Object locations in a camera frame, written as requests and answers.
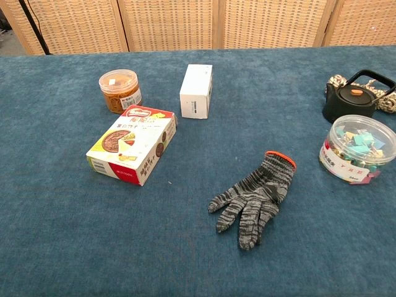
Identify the blue table cloth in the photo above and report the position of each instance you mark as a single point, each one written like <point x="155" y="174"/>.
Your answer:
<point x="185" y="232"/>

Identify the clear jar of rubber bands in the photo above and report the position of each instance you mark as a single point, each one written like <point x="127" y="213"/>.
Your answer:
<point x="120" y="89"/>

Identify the red and white biscuit box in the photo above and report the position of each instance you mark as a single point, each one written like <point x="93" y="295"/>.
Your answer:
<point x="133" y="143"/>

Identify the white cardboard box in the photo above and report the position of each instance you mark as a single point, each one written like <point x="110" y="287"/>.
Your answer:
<point x="196" y="91"/>

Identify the grey striped knit glove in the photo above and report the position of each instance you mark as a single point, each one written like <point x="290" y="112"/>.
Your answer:
<point x="253" y="198"/>

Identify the black stand pole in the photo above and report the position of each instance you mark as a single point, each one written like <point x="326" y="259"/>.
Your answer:
<point x="34" y="26"/>

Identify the black teapot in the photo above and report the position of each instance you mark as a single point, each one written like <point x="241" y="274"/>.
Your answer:
<point x="343" y="106"/>

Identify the woven rattan folding screen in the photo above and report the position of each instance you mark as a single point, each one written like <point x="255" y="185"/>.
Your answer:
<point x="185" y="21"/>

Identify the clear jar of binder clips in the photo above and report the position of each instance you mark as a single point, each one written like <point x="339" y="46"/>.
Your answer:
<point x="355" y="148"/>

